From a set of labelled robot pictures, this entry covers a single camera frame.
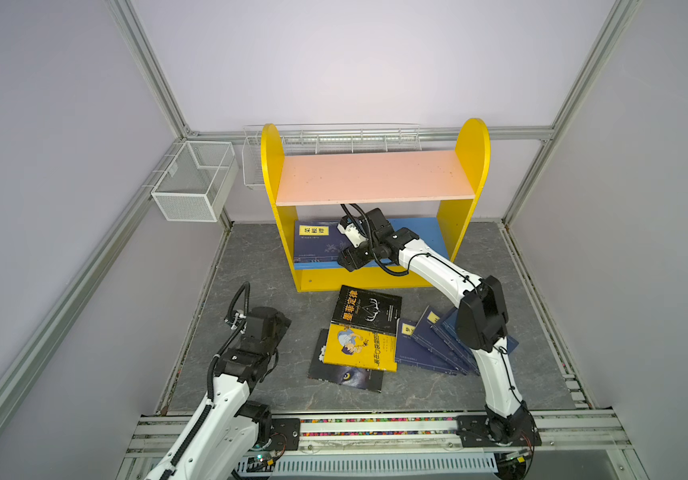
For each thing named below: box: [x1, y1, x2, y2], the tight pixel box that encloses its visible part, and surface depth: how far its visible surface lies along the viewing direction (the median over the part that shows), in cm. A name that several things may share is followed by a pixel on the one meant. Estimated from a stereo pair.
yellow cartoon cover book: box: [324, 323, 398, 372], surface depth 87 cm
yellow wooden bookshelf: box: [260, 118, 491, 292], surface depth 77 cm
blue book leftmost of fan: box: [396, 318, 458, 376], surface depth 86 cm
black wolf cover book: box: [308, 328, 384, 393], surface depth 84 cm
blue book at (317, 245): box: [294, 220, 350, 270], surface depth 93 cm
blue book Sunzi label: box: [294, 256, 344, 270], surface depth 91 cm
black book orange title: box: [331, 285, 403, 336], surface depth 95 cm
